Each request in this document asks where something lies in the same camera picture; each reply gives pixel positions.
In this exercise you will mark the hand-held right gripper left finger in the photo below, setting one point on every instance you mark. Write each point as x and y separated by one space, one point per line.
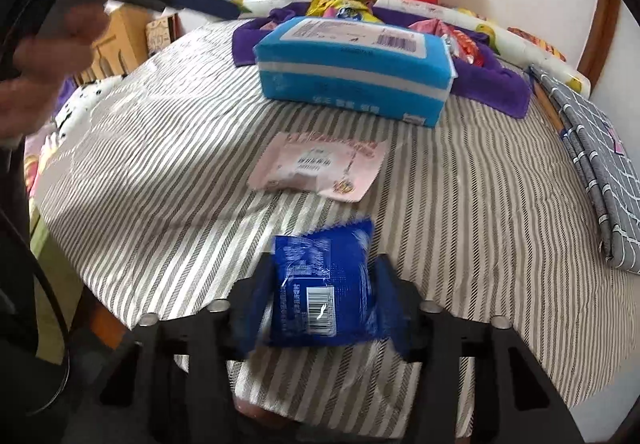
247 319

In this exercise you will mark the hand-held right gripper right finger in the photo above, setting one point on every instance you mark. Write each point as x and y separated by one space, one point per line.
395 309

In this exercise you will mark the blue snack packet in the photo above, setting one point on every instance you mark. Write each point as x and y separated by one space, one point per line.
320 274

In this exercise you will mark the blue tissue pack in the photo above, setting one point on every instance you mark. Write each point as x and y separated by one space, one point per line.
350 69

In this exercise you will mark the pale pink snack packet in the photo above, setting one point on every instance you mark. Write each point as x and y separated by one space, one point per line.
320 166

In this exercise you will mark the person's left hand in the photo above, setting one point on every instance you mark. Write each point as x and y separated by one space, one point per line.
40 64

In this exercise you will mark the patterned book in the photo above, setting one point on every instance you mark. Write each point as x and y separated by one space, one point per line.
162 34

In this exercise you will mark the yellow triangular snack packet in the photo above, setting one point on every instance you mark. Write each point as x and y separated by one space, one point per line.
320 4

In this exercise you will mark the brown cardboard box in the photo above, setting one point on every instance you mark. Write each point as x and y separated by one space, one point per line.
117 46

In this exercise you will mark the black spotted white cloth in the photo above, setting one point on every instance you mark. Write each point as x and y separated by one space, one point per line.
85 96

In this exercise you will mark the grey striped blanket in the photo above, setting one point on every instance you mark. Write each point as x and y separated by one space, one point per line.
450 204

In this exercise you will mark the purple towel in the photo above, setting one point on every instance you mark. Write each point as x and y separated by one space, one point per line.
492 84

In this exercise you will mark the grey checked cloth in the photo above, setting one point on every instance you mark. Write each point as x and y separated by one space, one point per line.
590 149

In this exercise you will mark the rolled fruit print mat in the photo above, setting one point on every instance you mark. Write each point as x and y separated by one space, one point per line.
520 49

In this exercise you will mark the wooden door frame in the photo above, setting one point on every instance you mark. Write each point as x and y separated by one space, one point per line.
600 39

